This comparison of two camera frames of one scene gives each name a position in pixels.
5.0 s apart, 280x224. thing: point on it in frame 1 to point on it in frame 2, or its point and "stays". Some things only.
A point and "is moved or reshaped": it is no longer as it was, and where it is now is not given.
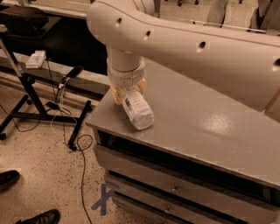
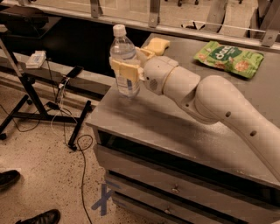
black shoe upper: (8, 178) stays
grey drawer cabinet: (211, 156) stays
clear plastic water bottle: (137, 108) is moved or reshaped
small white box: (37, 59) stays
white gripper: (126, 77) to (156, 74)
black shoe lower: (51, 216) stays
